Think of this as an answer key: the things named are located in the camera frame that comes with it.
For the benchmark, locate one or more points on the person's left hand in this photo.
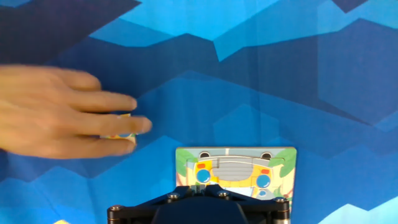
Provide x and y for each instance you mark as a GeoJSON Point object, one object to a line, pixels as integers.
{"type": "Point", "coordinates": [46, 115]}

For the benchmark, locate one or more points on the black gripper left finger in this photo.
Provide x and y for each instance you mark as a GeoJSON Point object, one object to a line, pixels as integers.
{"type": "Point", "coordinates": [140, 211]}

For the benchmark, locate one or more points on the yellow car puzzle piece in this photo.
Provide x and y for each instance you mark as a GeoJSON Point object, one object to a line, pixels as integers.
{"type": "Point", "coordinates": [119, 136]}

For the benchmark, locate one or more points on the yellow car puzzle board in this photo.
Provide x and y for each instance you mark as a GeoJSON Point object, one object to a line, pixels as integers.
{"type": "Point", "coordinates": [236, 168]}

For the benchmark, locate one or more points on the blue mountain print tablecloth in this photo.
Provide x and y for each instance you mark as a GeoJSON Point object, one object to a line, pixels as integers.
{"type": "Point", "coordinates": [248, 77]}

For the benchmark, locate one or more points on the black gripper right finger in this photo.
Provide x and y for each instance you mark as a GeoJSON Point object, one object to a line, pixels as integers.
{"type": "Point", "coordinates": [267, 211]}

